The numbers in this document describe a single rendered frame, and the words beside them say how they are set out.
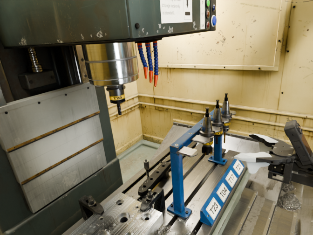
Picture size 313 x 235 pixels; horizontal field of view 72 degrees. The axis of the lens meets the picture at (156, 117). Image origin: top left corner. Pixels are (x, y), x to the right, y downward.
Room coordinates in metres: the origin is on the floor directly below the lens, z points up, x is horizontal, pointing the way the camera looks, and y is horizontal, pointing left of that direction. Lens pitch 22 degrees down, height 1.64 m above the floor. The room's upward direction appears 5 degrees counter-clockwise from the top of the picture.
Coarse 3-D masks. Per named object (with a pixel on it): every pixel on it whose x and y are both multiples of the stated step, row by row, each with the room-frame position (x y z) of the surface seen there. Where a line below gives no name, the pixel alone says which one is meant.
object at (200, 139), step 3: (195, 135) 0.81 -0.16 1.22; (198, 135) 0.80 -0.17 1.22; (192, 138) 0.78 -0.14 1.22; (195, 138) 0.78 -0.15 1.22; (198, 138) 0.78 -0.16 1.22; (201, 138) 0.77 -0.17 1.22; (204, 138) 0.77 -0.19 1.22; (207, 138) 0.77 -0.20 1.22; (195, 141) 0.76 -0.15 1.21; (198, 141) 0.76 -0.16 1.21; (201, 141) 0.75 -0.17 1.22; (204, 141) 0.75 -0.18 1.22; (207, 141) 0.75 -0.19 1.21
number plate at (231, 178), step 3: (231, 171) 0.89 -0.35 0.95; (228, 174) 0.87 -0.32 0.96; (231, 174) 0.88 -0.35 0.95; (228, 177) 0.85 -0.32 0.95; (231, 177) 0.86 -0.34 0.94; (234, 177) 0.87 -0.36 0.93; (228, 180) 0.84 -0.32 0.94; (231, 180) 0.85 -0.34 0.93; (234, 180) 0.86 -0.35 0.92; (228, 183) 0.83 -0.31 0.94; (231, 183) 0.83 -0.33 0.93; (234, 183) 0.84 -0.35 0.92; (231, 186) 0.82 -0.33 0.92
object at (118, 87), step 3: (123, 84) 0.68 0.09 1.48; (108, 87) 0.68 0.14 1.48; (111, 87) 0.67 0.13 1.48; (114, 87) 0.67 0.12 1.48; (117, 87) 0.67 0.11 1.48; (120, 87) 0.68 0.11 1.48; (123, 87) 0.68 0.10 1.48; (108, 90) 0.67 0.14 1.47; (111, 90) 0.66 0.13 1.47; (114, 90) 0.66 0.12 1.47; (117, 90) 0.66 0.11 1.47
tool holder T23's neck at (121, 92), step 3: (120, 90) 0.67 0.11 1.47; (123, 90) 0.69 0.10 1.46; (111, 93) 0.67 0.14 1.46; (114, 93) 0.67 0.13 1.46; (117, 93) 0.67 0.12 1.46; (120, 93) 0.67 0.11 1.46; (123, 93) 0.68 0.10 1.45; (111, 96) 0.67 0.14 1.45; (114, 96) 0.67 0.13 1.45; (120, 99) 0.67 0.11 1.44
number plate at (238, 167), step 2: (236, 162) 0.96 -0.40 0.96; (238, 162) 0.97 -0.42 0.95; (234, 164) 0.94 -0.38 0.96; (236, 164) 0.95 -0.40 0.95; (238, 164) 0.96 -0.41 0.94; (240, 164) 0.97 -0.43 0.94; (234, 166) 0.93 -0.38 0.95; (236, 166) 0.94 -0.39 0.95; (238, 166) 0.95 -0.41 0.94; (240, 166) 0.95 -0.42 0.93; (242, 166) 0.96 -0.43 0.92; (234, 168) 0.92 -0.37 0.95; (236, 168) 0.93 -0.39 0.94; (238, 168) 0.94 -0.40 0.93; (240, 168) 0.94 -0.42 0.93; (242, 168) 0.95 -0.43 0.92; (236, 170) 0.92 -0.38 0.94; (238, 170) 0.93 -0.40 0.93; (240, 170) 0.93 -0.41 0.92; (238, 172) 0.92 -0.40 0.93; (240, 172) 0.92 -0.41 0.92; (238, 174) 0.90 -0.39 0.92
